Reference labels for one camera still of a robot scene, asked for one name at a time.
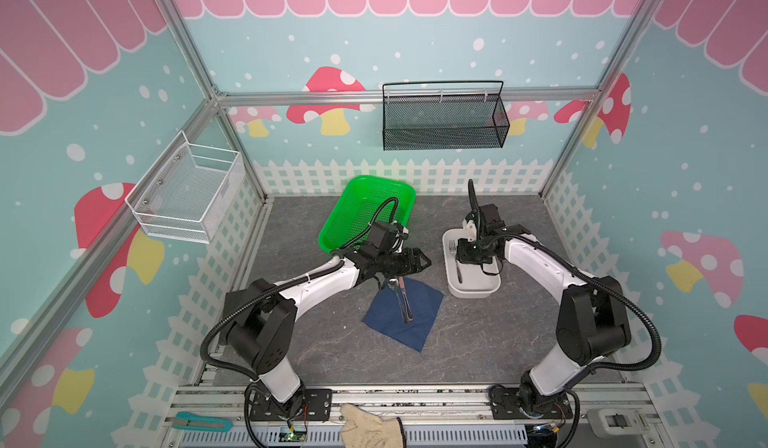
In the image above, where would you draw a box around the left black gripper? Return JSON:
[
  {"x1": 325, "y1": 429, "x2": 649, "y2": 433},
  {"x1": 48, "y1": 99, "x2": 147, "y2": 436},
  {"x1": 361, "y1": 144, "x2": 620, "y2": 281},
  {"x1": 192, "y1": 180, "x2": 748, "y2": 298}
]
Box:
[{"x1": 377, "y1": 247, "x2": 432, "y2": 279}]

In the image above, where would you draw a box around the white plastic tub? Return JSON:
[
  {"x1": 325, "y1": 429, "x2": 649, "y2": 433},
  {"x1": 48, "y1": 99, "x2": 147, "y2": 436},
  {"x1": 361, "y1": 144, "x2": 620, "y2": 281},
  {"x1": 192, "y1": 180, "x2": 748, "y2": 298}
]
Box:
[{"x1": 442, "y1": 229, "x2": 501, "y2": 299}]

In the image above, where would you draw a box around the dark blue paper napkin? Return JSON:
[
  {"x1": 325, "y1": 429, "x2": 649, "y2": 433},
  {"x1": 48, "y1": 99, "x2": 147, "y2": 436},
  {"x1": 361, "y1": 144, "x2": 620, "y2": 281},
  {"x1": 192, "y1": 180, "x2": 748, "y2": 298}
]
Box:
[{"x1": 363, "y1": 278, "x2": 444, "y2": 352}]

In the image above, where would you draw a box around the green plastic basket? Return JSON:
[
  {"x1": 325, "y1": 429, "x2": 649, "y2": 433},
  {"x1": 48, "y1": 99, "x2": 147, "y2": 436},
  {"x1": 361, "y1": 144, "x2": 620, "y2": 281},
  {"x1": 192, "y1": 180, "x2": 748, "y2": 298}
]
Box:
[{"x1": 318, "y1": 175, "x2": 416, "y2": 253}]

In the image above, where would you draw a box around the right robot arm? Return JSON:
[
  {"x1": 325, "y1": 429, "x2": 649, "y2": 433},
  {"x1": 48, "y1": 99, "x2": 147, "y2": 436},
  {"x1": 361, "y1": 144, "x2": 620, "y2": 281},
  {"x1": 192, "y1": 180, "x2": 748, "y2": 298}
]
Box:
[{"x1": 457, "y1": 197, "x2": 662, "y2": 418}]

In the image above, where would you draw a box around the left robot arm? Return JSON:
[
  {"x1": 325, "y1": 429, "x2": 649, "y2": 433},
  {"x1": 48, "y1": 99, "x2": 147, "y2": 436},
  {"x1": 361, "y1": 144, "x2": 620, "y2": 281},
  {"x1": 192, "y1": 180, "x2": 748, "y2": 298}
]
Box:
[{"x1": 199, "y1": 248, "x2": 432, "y2": 404}]

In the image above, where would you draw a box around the beige work glove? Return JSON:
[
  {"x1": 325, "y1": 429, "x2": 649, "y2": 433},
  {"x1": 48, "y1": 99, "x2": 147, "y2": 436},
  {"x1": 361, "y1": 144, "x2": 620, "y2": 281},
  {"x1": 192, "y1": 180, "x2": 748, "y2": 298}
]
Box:
[{"x1": 340, "y1": 404, "x2": 407, "y2": 448}]

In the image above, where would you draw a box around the grey latch plate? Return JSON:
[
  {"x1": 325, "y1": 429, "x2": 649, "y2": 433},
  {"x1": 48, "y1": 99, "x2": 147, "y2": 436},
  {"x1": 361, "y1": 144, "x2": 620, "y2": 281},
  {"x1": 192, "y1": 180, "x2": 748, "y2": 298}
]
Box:
[{"x1": 587, "y1": 408, "x2": 647, "y2": 439}]

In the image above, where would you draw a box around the black mesh wall basket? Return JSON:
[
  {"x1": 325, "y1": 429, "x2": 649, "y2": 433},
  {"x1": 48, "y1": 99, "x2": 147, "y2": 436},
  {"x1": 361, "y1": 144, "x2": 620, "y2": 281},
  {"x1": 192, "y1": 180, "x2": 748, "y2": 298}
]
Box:
[{"x1": 381, "y1": 80, "x2": 510, "y2": 151}]

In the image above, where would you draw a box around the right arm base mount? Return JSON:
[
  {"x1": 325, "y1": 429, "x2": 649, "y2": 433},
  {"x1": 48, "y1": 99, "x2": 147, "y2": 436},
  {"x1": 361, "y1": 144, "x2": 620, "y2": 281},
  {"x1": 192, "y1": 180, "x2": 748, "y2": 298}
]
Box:
[{"x1": 488, "y1": 384, "x2": 573, "y2": 422}]

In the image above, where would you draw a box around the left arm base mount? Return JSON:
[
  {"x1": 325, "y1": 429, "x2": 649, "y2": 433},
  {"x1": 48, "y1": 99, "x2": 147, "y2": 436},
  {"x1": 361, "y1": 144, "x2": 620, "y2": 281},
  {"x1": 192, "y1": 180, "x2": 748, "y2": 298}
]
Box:
[{"x1": 246, "y1": 388, "x2": 333, "y2": 422}]

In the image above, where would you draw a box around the white wire wall basket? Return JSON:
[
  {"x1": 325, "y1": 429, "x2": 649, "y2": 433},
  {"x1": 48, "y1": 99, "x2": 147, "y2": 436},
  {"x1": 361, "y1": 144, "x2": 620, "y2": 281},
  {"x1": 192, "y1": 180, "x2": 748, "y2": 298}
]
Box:
[{"x1": 125, "y1": 132, "x2": 245, "y2": 244}]

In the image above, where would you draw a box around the teal handled tool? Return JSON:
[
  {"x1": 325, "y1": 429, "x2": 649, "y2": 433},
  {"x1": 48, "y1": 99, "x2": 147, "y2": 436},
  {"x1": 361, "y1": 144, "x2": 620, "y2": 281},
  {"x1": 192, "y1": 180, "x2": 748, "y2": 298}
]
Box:
[{"x1": 171, "y1": 412, "x2": 233, "y2": 433}]

